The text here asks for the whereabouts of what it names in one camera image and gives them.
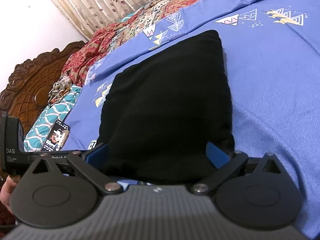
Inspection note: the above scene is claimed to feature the black pant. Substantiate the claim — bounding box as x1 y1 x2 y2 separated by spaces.
98 30 234 185

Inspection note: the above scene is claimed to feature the person left hand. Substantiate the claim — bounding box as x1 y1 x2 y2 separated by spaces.
1 175 21 214

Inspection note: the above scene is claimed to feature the teal white patterned pillow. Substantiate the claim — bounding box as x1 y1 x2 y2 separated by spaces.
23 85 81 152

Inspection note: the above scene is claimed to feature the photo card booklet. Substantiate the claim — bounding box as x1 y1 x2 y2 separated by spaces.
41 120 70 152

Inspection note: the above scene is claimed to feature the carved wooden headboard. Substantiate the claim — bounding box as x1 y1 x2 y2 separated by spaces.
1 41 85 133

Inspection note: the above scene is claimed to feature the crumpled floral cloth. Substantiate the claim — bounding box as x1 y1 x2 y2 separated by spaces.
48 74 72 106

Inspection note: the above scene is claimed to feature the red floral patchwork quilt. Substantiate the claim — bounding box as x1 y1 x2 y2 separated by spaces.
61 0 199 87

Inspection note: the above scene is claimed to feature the blue patterned bedsheet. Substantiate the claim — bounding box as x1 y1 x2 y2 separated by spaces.
64 0 319 239

